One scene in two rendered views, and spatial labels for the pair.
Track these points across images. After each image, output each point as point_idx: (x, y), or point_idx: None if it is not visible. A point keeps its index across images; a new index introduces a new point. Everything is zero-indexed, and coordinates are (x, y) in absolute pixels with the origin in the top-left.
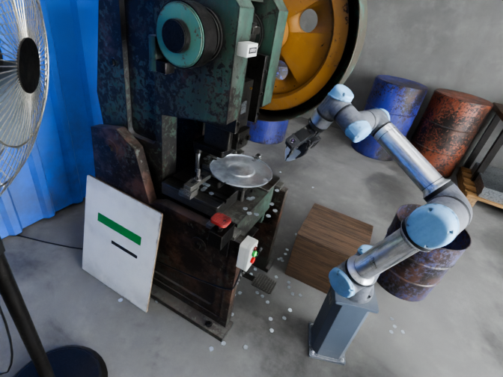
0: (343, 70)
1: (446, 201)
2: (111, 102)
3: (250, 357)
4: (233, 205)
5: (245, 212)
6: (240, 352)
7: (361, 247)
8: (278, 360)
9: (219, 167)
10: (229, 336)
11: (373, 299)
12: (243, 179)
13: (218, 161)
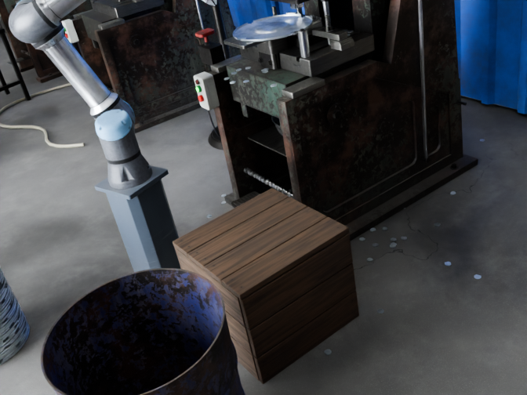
0: None
1: (29, 0)
2: None
3: (197, 218)
4: (258, 63)
5: (241, 68)
6: (206, 212)
7: (124, 110)
8: (179, 236)
9: (282, 19)
10: (227, 207)
11: (107, 186)
12: (252, 29)
13: (296, 18)
